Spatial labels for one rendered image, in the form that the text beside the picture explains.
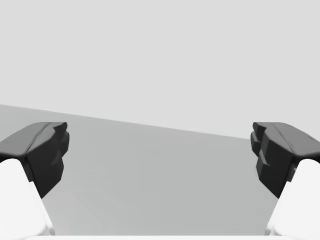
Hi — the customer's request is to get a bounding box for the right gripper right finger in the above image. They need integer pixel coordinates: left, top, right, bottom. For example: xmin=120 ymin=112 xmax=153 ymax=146
xmin=250 ymin=121 xmax=320 ymax=237

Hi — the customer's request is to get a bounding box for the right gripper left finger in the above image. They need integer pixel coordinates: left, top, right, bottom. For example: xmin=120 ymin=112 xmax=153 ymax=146
xmin=0 ymin=121 xmax=71 ymax=237

